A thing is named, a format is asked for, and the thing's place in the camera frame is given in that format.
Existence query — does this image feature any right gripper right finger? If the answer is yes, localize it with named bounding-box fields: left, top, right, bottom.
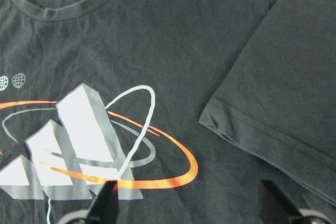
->
left=259, top=180, right=302, bottom=224

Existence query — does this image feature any black graphic t-shirt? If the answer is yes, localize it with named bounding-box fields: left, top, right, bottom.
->
left=1, top=0, right=335, bottom=223

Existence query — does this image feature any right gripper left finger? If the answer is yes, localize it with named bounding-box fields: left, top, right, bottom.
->
left=88, top=180, right=118, bottom=224

